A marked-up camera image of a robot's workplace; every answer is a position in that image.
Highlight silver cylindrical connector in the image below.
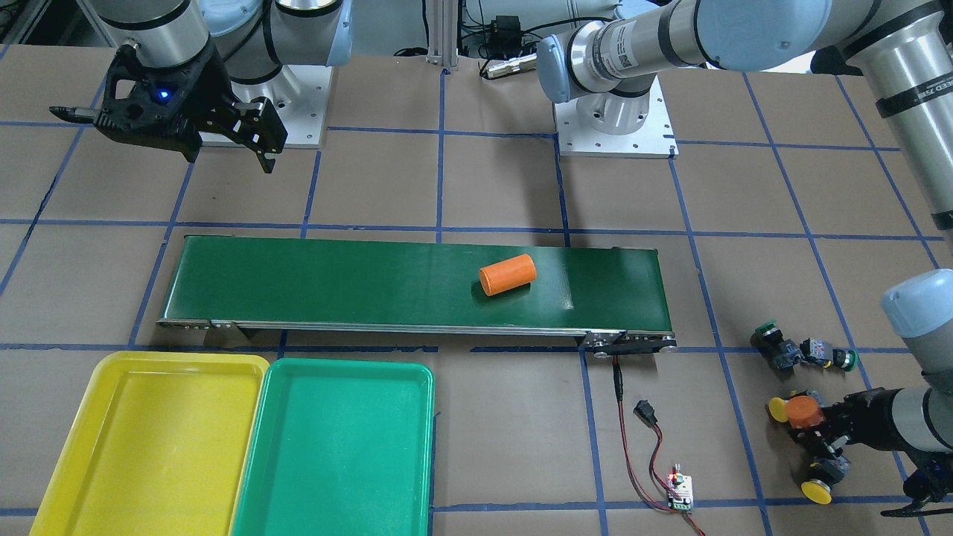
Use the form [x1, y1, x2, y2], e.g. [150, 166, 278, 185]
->
[479, 54, 537, 80]

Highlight green conveyor belt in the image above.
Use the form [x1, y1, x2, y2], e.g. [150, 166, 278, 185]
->
[157, 234, 678, 356]

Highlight yellow push button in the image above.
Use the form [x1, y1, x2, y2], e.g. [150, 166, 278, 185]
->
[767, 392, 812, 424]
[800, 456, 851, 505]

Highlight red black power cable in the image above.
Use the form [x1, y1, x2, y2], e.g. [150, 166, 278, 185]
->
[612, 356, 707, 536]

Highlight green push button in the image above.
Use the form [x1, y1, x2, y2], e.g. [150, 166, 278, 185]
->
[750, 319, 804, 371]
[799, 338, 860, 372]

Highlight black gripper by buttons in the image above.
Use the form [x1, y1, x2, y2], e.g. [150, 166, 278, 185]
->
[794, 387, 952, 518]

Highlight aluminium frame post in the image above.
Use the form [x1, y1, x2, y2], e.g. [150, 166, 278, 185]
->
[424, 0, 461, 71]

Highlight yellow plastic tray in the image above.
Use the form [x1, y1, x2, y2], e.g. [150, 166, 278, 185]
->
[31, 351, 269, 535]

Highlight small controller circuit board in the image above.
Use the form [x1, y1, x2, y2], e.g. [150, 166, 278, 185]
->
[665, 464, 695, 513]

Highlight green plastic tray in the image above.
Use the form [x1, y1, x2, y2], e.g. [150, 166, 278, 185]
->
[232, 357, 435, 535]

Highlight plain orange cylinder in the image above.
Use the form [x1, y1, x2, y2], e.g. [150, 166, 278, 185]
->
[479, 254, 537, 296]

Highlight black gripper over trays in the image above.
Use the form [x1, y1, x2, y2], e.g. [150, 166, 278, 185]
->
[50, 45, 288, 174]

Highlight orange cylinder marked 4680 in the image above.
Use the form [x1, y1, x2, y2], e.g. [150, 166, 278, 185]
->
[784, 395, 825, 430]

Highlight robot arm over trays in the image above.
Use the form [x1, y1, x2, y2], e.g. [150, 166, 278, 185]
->
[50, 1, 353, 173]

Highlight black power adapter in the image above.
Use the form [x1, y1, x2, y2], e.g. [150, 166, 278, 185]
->
[488, 15, 522, 51]

